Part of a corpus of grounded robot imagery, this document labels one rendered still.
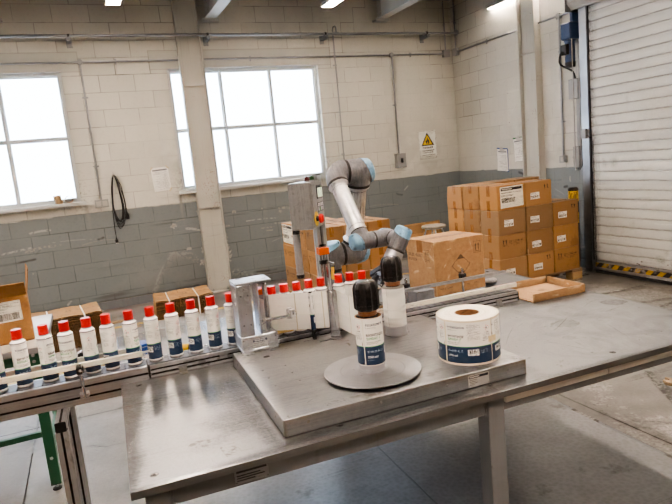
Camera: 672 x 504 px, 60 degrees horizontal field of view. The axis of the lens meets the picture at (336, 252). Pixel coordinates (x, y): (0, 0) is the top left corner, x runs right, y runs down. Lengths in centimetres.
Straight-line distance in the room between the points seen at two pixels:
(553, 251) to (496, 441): 484
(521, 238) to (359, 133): 321
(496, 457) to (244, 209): 636
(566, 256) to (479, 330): 492
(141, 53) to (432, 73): 412
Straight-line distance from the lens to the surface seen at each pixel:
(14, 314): 345
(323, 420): 168
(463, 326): 187
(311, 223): 236
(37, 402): 232
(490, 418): 190
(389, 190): 872
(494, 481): 200
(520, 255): 631
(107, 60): 778
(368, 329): 181
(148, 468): 165
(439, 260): 288
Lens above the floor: 155
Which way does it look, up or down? 9 degrees down
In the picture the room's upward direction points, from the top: 6 degrees counter-clockwise
